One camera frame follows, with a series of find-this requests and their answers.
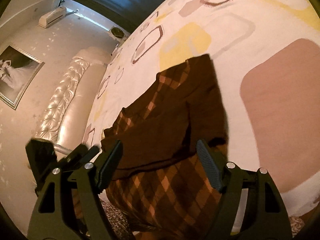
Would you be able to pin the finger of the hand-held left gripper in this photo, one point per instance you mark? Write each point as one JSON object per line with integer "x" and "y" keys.
{"x": 81, "y": 153}

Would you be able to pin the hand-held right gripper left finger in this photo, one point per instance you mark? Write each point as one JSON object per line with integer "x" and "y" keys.
{"x": 110, "y": 166}

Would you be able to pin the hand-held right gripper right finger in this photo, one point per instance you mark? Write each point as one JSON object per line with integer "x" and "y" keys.
{"x": 208, "y": 166}

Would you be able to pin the brown plaid garment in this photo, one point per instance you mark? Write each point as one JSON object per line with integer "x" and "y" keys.
{"x": 165, "y": 130}

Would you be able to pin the black white patterned clothing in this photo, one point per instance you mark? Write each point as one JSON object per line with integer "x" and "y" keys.
{"x": 115, "y": 217}

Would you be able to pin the cream tufted headboard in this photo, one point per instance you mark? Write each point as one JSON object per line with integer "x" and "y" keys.
{"x": 65, "y": 100}

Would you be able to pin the patterned bed sheet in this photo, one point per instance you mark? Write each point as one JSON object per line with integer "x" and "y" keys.
{"x": 250, "y": 55}

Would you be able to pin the small round fan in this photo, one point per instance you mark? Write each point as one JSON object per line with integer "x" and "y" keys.
{"x": 116, "y": 32}

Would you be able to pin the white air conditioner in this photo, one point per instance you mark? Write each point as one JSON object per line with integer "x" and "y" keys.
{"x": 52, "y": 16}

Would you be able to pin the framed wall photo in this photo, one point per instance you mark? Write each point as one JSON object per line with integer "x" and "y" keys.
{"x": 17, "y": 75}

